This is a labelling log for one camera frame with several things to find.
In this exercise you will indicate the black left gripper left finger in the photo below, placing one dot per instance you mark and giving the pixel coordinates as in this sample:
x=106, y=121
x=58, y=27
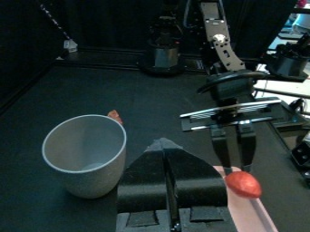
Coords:
x=140, y=181

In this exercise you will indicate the white cup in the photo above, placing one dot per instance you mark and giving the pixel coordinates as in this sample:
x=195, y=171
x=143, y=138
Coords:
x=87, y=157

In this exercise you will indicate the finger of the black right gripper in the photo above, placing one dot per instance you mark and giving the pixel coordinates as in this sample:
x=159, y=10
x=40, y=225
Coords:
x=219, y=145
x=247, y=145

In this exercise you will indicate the pink plate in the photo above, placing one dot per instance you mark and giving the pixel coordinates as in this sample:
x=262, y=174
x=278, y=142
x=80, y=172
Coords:
x=246, y=214

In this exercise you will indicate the black bracket with screws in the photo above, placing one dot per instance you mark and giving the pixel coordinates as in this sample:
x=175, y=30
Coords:
x=302, y=155

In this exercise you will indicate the white tag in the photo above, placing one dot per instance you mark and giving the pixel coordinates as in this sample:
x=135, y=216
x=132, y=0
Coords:
x=71, y=46

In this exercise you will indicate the red toy drumstick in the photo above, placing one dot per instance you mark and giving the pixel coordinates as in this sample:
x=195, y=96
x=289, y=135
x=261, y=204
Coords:
x=243, y=184

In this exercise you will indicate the orange-red toy food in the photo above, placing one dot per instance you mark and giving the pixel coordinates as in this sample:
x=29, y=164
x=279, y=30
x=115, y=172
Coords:
x=115, y=116

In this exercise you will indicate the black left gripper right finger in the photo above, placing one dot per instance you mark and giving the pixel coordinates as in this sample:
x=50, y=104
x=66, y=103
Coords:
x=194, y=181

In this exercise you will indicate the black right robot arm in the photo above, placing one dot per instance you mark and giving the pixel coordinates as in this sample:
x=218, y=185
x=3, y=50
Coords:
x=221, y=45

